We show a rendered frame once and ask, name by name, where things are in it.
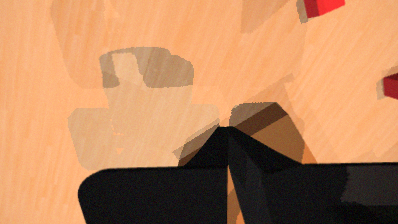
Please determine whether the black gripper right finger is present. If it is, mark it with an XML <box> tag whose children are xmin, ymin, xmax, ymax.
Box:
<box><xmin>225</xmin><ymin>126</ymin><xmax>398</xmax><ymax>224</ymax></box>

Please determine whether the dark red block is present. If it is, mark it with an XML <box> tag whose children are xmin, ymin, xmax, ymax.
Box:
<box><xmin>303</xmin><ymin>0</ymin><xmax>346</xmax><ymax>18</ymax></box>
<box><xmin>383</xmin><ymin>73</ymin><xmax>398</xmax><ymax>100</ymax></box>

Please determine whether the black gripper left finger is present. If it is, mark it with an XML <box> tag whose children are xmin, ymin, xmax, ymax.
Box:
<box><xmin>78</xmin><ymin>126</ymin><xmax>228</xmax><ymax>224</ymax></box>

